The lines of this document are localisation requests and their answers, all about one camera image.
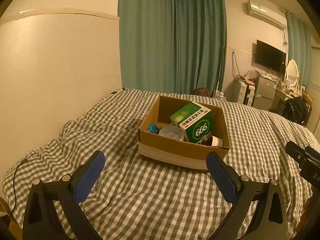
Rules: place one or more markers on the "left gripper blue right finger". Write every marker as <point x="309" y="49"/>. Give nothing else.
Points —
<point x="269" y="220"/>

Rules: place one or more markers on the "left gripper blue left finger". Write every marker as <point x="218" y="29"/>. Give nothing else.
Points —
<point x="40" y="218"/>

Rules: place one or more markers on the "green 999 medicine box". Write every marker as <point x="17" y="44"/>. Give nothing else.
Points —
<point x="195" y="120"/>

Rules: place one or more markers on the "light blue tissue pack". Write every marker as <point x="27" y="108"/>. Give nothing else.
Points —
<point x="153" y="129"/>

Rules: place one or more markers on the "black backpack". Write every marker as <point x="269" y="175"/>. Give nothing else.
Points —
<point x="296" y="110"/>

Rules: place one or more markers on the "silver mini fridge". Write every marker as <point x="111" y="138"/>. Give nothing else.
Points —
<point x="264" y="93"/>

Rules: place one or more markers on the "white oval vanity mirror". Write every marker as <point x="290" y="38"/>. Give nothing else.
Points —
<point x="291" y="74"/>

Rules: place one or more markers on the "grey white checkered bedspread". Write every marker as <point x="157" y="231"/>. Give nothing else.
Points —
<point x="139" y="198"/>

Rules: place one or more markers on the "white suitcase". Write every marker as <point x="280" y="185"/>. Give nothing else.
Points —
<point x="243" y="91"/>

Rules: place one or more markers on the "green curtain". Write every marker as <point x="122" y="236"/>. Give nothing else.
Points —
<point x="300" y="49"/>
<point x="172" y="46"/>

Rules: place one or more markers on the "brown patterned round object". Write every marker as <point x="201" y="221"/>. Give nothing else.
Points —
<point x="202" y="92"/>

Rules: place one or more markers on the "brown cardboard box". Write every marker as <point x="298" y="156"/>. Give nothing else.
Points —
<point x="180" y="153"/>

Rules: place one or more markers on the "white air conditioner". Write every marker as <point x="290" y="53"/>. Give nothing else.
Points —
<point x="266" y="15"/>

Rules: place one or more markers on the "black wall television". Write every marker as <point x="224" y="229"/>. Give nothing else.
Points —
<point x="270" y="57"/>

